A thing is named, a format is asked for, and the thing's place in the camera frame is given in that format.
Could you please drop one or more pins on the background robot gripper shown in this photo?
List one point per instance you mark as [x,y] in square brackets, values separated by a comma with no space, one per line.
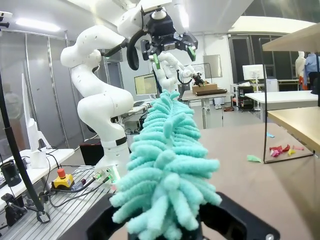
[199,79]

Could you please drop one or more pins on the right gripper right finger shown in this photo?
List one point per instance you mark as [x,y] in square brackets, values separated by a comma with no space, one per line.
[237,225]

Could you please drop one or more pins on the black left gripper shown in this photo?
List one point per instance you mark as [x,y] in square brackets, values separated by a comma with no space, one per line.
[161,30]

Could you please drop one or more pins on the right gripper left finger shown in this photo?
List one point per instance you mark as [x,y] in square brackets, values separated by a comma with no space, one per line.
[100,225]

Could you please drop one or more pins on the teal chenille duster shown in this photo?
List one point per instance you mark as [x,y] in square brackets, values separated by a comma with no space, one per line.
[167,162]

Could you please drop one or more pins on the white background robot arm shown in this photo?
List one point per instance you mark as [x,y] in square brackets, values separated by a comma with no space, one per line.
[165,75]

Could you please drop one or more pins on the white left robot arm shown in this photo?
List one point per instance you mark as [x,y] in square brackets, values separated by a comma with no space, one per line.
[100,100]

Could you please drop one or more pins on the brown cardboard box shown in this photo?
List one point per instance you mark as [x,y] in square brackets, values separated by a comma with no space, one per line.
[205,88]

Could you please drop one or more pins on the flat black tray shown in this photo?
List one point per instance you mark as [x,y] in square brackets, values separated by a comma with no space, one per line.
[212,92]

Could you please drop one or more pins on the grey work table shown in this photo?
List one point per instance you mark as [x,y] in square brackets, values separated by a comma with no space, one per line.
[207,98]

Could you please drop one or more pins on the computer monitor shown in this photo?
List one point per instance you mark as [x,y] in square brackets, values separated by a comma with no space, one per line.
[145,85]

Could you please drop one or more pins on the white framed monitor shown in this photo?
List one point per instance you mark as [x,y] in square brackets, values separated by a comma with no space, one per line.
[253,72]

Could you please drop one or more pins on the yellow emergency stop button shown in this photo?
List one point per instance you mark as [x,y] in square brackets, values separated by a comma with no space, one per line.
[62,180]

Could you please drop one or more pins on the green paper scrap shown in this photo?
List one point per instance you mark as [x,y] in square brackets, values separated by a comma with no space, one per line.
[253,158]

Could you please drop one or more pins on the white cabinet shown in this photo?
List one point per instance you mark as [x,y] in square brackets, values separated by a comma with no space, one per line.
[271,85]

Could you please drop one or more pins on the black computer case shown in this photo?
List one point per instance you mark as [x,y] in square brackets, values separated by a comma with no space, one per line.
[91,152]

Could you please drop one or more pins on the red paper scrap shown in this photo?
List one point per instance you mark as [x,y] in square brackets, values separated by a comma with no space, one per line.
[275,152]

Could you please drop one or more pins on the white side table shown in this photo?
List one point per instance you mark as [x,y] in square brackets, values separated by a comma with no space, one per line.
[50,156]

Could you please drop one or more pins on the white desk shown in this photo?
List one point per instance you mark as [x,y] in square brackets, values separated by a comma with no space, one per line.
[282,97]

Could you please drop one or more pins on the black clamp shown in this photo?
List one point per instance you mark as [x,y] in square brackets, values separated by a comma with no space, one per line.
[13,210]

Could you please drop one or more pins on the blue paper scrap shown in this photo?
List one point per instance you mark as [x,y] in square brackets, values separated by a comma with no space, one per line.
[270,135]

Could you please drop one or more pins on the yellow paper scrap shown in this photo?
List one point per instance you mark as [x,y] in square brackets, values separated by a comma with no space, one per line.
[291,152]

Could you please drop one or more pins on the pink paper scrap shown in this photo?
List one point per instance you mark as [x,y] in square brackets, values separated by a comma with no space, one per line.
[285,148]

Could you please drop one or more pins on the black cup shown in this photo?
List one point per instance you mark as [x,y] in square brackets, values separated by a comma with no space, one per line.
[11,175]

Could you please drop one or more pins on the white mannequin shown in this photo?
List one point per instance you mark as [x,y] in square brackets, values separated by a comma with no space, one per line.
[300,65]

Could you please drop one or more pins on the white plastic stand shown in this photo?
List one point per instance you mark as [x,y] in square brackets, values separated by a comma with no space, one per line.
[33,140]

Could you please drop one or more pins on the black tripod pole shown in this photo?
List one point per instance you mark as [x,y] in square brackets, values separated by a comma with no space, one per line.
[17,155]

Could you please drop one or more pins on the ceiling light strip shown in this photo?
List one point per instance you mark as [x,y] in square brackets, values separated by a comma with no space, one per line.
[37,25]

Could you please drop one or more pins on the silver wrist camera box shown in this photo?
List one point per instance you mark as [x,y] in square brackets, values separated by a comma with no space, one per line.
[169,46]

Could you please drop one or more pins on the grey wall panel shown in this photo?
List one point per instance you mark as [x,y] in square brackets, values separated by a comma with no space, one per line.
[212,66]

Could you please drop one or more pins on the aluminium base plate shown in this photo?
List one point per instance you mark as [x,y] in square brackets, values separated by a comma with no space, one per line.
[62,215]

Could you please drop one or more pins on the two-tier wooden shelf black frame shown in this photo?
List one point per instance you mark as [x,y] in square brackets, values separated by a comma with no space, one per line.
[295,122]

